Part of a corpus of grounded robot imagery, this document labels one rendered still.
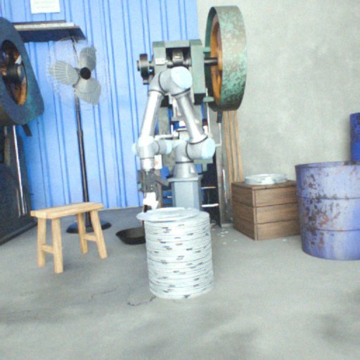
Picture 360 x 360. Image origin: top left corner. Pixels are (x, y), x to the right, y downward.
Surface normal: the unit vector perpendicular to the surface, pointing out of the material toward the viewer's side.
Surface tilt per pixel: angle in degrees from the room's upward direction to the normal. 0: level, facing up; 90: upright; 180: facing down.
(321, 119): 90
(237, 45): 89
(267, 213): 90
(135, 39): 90
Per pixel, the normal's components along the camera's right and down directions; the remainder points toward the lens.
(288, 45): 0.07, 0.07
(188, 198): -0.22, 0.10
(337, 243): -0.44, 0.15
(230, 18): 0.03, -0.45
